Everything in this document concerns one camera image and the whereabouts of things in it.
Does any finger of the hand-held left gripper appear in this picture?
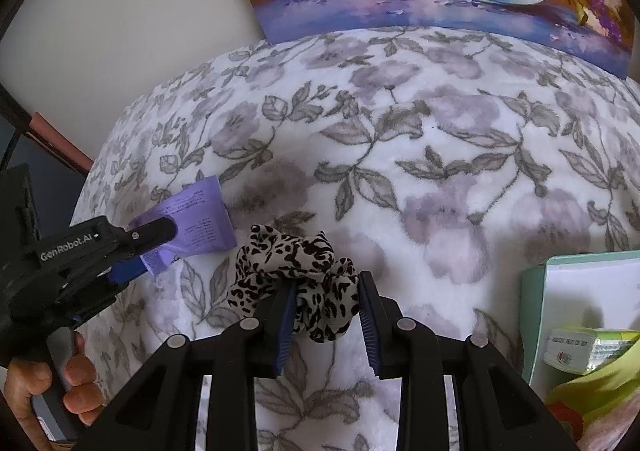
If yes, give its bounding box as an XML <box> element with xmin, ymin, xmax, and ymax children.
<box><xmin>107</xmin><ymin>258</ymin><xmax>149</xmax><ymax>287</ymax></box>
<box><xmin>92</xmin><ymin>217</ymin><xmax>177</xmax><ymax>257</ymax></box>

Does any red tape ring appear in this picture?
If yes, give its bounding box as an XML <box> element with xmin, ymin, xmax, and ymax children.
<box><xmin>547</xmin><ymin>403</ymin><xmax>584</xmax><ymax>443</ymax></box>

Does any teal box lid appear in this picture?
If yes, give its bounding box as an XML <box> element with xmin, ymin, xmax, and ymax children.
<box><xmin>520</xmin><ymin>250</ymin><xmax>640</xmax><ymax>394</ymax></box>

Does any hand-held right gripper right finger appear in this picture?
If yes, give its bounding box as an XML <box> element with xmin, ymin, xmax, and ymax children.
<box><xmin>357</xmin><ymin>271</ymin><xmax>581</xmax><ymax>451</ymax></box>

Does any dark furniture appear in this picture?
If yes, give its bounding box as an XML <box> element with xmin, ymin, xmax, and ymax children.
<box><xmin>0</xmin><ymin>83</ymin><xmax>86</xmax><ymax>242</ymax></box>

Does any reddish brown board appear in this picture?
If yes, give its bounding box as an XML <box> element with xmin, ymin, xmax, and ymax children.
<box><xmin>27</xmin><ymin>112</ymin><xmax>93</xmax><ymax>176</ymax></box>

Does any green cloth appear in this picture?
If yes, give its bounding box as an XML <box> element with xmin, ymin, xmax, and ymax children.
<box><xmin>545</xmin><ymin>356</ymin><xmax>640</xmax><ymax>451</ymax></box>

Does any leopard print scrunchie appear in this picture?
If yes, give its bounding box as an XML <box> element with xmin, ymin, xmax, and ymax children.
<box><xmin>227</xmin><ymin>225</ymin><xmax>361</xmax><ymax>343</ymax></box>

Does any green tissue pack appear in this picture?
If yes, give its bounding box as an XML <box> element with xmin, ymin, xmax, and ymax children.
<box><xmin>542</xmin><ymin>327</ymin><xmax>640</xmax><ymax>377</ymax></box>

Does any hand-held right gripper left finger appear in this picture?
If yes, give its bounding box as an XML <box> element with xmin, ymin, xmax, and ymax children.
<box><xmin>70</xmin><ymin>281</ymin><xmax>301</xmax><ymax>451</ymax></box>

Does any grey floral blanket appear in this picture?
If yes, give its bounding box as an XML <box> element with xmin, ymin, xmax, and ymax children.
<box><xmin>70</xmin><ymin>26</ymin><xmax>640</xmax><ymax>451</ymax></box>

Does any person's left hand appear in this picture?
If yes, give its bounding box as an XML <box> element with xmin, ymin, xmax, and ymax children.
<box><xmin>5</xmin><ymin>331</ymin><xmax>106</xmax><ymax>451</ymax></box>

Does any purple packet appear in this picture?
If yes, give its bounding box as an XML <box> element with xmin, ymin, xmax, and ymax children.
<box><xmin>129</xmin><ymin>176</ymin><xmax>237</xmax><ymax>279</ymax></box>

